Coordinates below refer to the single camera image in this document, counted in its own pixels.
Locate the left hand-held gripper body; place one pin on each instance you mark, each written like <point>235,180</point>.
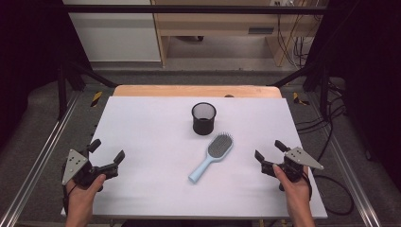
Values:
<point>75,164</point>

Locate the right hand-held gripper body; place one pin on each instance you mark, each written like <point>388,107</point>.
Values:
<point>299,157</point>

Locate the light blue hairbrush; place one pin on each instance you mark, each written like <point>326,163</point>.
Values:
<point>219,147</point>

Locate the black mesh cup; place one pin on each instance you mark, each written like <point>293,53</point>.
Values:
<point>204,127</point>

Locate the person's left hand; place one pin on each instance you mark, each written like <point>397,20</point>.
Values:
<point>80,201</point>

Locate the person's right hand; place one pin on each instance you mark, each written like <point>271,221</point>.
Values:
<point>298,197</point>

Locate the white table board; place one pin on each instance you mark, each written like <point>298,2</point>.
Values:
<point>157,176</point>

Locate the yellow black tape strip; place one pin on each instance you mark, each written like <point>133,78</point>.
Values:
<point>296,98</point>
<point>96,98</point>

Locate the black metal stand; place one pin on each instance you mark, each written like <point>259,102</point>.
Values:
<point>62,91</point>
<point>324,91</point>

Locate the wooden table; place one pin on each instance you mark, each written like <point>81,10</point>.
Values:
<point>176,90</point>

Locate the black curtain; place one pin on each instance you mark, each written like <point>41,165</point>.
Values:
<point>372,78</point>
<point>28,63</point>

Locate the white cabinet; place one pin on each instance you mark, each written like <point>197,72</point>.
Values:
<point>116,38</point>

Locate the grey desk label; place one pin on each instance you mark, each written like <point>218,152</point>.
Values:
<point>261,30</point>

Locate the wooden desk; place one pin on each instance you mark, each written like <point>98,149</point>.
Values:
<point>214,26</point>

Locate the white power strip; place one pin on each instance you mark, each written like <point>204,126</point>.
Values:
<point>283,2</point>

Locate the black horizontal bar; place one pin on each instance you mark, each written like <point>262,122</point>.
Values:
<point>189,9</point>

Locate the aluminium rail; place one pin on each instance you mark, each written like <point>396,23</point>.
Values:
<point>350,176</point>
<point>38,157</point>

